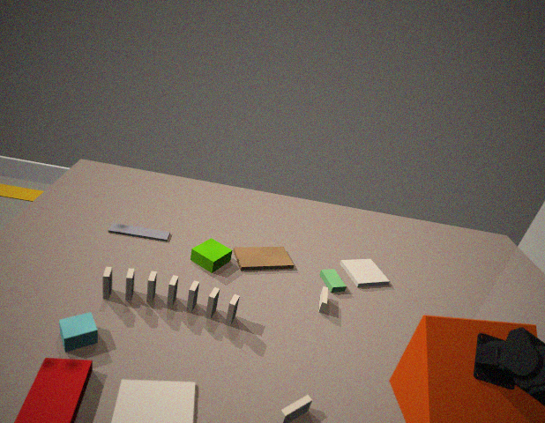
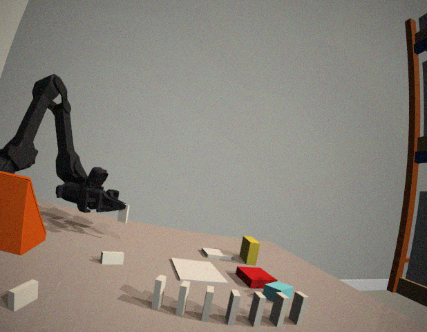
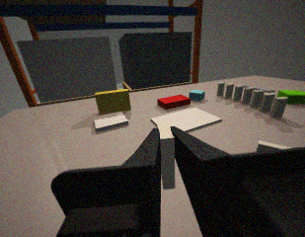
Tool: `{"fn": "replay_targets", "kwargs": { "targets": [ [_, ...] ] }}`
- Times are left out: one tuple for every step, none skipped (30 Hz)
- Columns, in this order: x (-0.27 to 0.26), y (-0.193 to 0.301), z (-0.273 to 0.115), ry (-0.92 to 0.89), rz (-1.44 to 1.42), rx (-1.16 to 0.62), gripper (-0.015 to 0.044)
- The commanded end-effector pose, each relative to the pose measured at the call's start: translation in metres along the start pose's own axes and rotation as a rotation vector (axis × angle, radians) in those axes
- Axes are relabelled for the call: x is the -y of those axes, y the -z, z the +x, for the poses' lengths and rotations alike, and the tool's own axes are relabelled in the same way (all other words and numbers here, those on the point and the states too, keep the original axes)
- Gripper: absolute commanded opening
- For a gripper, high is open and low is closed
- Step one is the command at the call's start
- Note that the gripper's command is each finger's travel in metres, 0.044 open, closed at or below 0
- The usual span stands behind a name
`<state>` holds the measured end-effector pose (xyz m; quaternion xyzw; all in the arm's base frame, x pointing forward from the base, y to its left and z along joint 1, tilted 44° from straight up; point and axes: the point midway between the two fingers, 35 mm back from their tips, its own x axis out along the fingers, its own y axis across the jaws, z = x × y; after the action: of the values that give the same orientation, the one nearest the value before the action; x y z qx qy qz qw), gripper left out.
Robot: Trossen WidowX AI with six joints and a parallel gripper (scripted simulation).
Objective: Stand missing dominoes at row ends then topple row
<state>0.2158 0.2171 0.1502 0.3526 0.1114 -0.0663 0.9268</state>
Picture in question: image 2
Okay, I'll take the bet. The teal rectangular block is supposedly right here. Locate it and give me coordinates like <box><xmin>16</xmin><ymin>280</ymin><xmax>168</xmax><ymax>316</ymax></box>
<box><xmin>263</xmin><ymin>282</ymin><xmax>294</xmax><ymax>302</ymax></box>

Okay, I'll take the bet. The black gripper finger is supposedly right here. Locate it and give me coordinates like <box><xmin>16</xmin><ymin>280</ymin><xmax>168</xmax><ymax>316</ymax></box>
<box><xmin>96</xmin><ymin>190</ymin><xmax>126</xmax><ymax>212</ymax></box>
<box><xmin>108</xmin><ymin>191</ymin><xmax>125</xmax><ymax>204</ymax></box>

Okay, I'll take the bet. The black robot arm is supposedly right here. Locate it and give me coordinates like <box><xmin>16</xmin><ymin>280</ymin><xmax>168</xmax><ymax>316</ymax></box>
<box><xmin>0</xmin><ymin>74</ymin><xmax>108</xmax><ymax>203</ymax></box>

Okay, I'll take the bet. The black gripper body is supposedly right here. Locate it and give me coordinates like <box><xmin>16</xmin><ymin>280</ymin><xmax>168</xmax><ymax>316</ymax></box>
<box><xmin>75</xmin><ymin>185</ymin><xmax>119</xmax><ymax>213</ymax></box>

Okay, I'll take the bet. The white flat square slab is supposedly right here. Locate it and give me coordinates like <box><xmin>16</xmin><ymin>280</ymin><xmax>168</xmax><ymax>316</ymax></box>
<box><xmin>171</xmin><ymin>258</ymin><xmax>228</xmax><ymax>285</ymax></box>

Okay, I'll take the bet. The yellow block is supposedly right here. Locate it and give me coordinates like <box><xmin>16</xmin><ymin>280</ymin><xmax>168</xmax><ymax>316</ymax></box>
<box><xmin>239</xmin><ymin>236</ymin><xmax>260</xmax><ymax>265</ymax></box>

